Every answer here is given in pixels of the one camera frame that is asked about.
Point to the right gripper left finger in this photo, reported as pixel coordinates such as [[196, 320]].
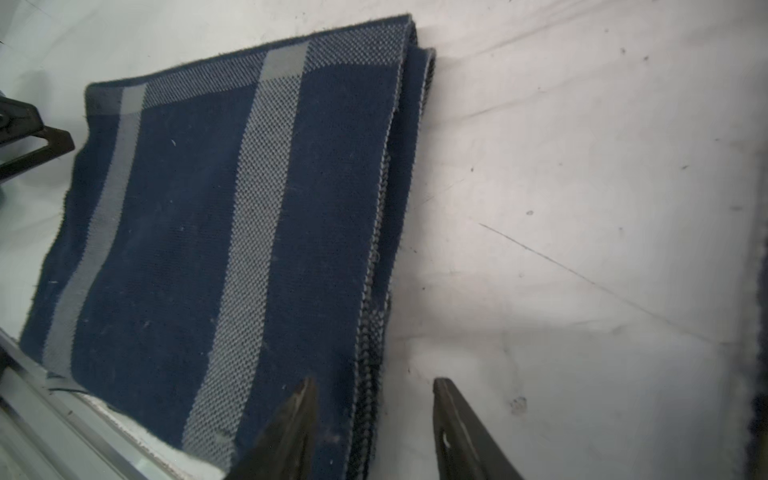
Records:
[[285, 447]]

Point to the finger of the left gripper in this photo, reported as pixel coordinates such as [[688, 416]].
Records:
[[26, 141]]

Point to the navy grey striped scarf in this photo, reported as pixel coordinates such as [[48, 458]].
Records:
[[231, 229]]

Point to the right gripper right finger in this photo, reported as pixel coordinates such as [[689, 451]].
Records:
[[464, 447]]

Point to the aluminium mounting rail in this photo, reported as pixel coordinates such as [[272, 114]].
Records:
[[52, 431]]

